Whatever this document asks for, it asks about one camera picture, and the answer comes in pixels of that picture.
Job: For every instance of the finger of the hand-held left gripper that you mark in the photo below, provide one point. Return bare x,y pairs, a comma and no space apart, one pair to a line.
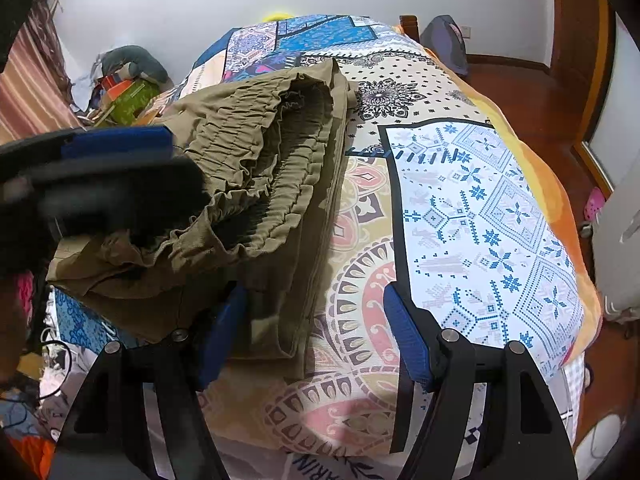
135,195
115,141

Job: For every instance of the khaki pants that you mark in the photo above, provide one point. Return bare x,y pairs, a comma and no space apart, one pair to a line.
280,170

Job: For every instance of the white wall socket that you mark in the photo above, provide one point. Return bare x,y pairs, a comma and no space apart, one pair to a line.
466,30

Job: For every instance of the yellow curved board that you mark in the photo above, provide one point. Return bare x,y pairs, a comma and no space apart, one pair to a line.
277,15

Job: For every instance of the patchwork printed blanket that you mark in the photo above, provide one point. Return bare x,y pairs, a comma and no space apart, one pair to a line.
475,210

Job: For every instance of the striped brown curtain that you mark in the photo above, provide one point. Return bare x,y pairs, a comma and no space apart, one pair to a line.
35,85

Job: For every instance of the grey blue backpack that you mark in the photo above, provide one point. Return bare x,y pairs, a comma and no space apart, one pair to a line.
445,42

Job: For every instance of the orange box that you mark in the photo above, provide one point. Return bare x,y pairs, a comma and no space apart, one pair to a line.
116,87

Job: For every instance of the green patterned bag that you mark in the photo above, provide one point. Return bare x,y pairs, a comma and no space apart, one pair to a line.
132,102

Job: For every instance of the white appliance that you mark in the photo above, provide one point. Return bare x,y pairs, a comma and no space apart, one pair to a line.
617,260

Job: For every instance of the wooden door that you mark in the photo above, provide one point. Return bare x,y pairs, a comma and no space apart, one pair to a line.
575,20

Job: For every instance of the wooden bedpost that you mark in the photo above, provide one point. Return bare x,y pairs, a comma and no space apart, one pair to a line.
409,26

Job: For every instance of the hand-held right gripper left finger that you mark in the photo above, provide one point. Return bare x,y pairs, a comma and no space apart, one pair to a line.
225,330

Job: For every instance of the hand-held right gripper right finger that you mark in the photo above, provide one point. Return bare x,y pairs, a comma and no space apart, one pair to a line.
405,335

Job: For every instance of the pink slipper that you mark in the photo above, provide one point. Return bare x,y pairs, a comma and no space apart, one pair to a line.
593,203

